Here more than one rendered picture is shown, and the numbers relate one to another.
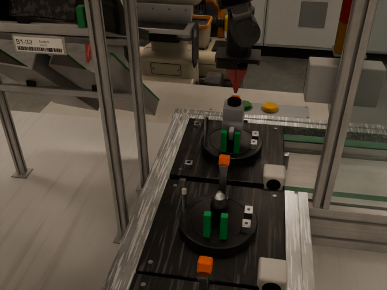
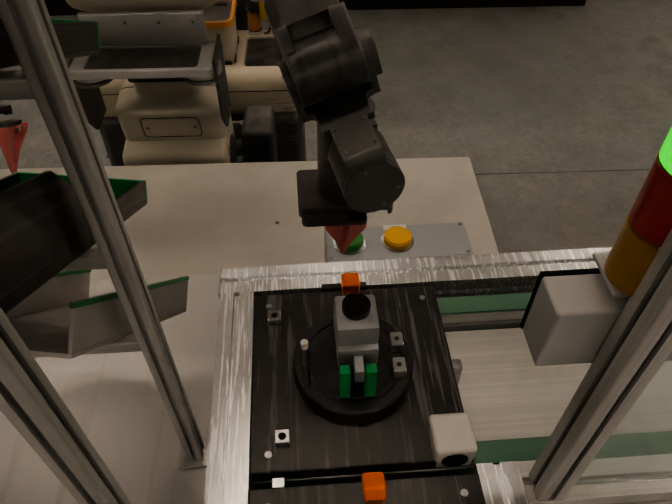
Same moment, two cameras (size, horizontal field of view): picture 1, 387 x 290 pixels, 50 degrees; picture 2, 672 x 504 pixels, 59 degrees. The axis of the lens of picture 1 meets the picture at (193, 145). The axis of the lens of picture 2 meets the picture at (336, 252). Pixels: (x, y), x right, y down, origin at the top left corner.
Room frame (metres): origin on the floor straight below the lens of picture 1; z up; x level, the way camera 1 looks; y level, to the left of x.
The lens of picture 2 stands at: (0.43, 0.03, 1.59)
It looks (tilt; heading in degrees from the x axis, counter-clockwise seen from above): 47 degrees down; 346
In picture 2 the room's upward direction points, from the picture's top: straight up
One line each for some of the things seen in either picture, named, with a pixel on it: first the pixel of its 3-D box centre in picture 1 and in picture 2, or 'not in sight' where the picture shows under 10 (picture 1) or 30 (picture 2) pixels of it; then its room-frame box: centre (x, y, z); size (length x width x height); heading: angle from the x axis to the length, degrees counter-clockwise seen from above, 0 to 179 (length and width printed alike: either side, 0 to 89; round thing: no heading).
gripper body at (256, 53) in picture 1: (238, 45); (344, 174); (0.91, -0.10, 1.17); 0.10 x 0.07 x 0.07; 81
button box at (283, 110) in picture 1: (268, 118); (396, 254); (1.00, -0.21, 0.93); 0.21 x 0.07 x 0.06; 80
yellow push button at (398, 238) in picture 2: (269, 108); (397, 239); (1.00, -0.21, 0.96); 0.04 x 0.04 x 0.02
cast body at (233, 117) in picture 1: (232, 115); (356, 330); (0.79, -0.09, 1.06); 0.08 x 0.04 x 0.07; 170
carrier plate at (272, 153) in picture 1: (231, 151); (352, 372); (0.80, -0.09, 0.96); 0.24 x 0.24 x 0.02; 80
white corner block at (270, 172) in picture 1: (273, 178); (450, 440); (0.69, -0.17, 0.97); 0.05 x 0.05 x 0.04; 80
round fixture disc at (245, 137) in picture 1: (231, 144); (353, 363); (0.80, -0.09, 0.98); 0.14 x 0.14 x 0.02
